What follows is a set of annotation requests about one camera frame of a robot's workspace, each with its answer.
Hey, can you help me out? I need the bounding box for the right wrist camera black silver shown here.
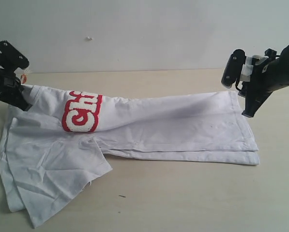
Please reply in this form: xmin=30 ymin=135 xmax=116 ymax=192
xmin=221 ymin=49 xmax=253 ymax=88

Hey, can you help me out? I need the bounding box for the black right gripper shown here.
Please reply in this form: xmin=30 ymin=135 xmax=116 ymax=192
xmin=238 ymin=48 xmax=285 ymax=118

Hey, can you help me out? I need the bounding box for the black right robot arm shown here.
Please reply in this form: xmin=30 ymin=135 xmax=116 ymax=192
xmin=240 ymin=45 xmax=289 ymax=118

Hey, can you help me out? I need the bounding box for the white t-shirt red Chinese patch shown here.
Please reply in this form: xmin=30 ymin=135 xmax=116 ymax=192
xmin=0 ymin=85 xmax=259 ymax=227

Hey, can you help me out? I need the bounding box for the left wrist camera black silver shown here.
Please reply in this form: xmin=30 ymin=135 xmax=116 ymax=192
xmin=0 ymin=40 xmax=30 ymax=72

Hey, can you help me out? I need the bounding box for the wrist camera black silver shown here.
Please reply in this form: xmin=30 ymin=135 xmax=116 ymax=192
xmin=0 ymin=40 xmax=30 ymax=72
xmin=221 ymin=49 xmax=253 ymax=88

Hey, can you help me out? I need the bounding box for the orange carrot-shaped hang tag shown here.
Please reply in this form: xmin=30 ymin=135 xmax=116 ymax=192
xmin=20 ymin=68 xmax=31 ymax=84

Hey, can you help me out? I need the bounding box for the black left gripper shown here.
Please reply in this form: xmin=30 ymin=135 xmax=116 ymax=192
xmin=0 ymin=66 xmax=32 ymax=111

